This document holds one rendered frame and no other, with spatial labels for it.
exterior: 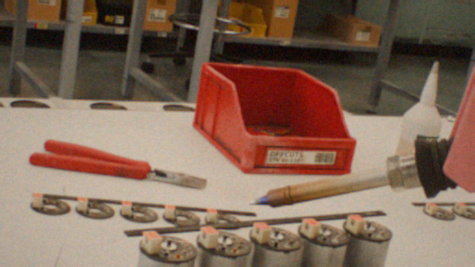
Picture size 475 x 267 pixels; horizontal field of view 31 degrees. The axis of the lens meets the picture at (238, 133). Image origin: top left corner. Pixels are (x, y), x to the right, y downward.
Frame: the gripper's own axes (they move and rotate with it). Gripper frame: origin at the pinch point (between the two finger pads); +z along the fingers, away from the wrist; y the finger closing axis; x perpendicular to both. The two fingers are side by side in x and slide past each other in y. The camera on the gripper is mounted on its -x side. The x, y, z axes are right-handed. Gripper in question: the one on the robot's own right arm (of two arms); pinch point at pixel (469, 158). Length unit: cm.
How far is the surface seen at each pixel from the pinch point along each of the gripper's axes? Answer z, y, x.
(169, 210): 18.0, -15.9, -8.8
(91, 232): 20.1, -11.3, -11.4
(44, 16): 151, -366, -134
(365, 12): 75, -552, -11
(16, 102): 29, -35, -27
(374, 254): 7.7, -5.5, 0.8
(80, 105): 27, -39, -22
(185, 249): 10.5, 1.3, -6.5
